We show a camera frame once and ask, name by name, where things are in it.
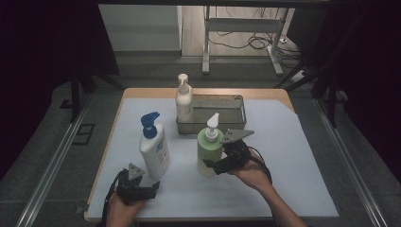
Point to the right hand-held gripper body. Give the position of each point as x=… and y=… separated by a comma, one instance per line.
x=235, y=156

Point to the blue and white pump bottle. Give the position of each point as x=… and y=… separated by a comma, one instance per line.
x=154, y=154

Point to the white table mat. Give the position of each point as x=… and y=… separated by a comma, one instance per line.
x=299, y=189

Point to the metal table corner bracket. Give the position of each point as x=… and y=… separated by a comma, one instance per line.
x=81, y=208

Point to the person's right hand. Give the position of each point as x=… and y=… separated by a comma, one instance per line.
x=253, y=175

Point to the green pump bottle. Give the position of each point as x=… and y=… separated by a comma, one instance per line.
x=208, y=151

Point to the black metal stand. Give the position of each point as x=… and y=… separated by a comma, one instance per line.
x=75, y=101
x=331, y=104

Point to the person's left hand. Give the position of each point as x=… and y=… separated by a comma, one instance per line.
x=121, y=213

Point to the white desk frame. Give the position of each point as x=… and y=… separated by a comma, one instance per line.
x=242, y=25

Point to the white cabinet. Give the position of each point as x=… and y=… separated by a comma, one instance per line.
x=142, y=28

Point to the cream pump bottle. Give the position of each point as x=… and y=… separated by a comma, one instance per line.
x=184, y=104

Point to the metal mesh basket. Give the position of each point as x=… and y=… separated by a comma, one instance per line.
x=220, y=110

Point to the white power strip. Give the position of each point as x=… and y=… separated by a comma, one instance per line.
x=299, y=76

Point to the black floor socket frame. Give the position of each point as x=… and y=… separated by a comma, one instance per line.
x=82, y=135

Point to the dark curtain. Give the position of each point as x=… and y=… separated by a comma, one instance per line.
x=378, y=63
x=38, y=47

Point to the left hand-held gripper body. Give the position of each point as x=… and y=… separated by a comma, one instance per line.
x=132, y=190

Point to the aluminium floor rail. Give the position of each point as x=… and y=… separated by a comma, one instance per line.
x=50, y=170
x=346, y=157

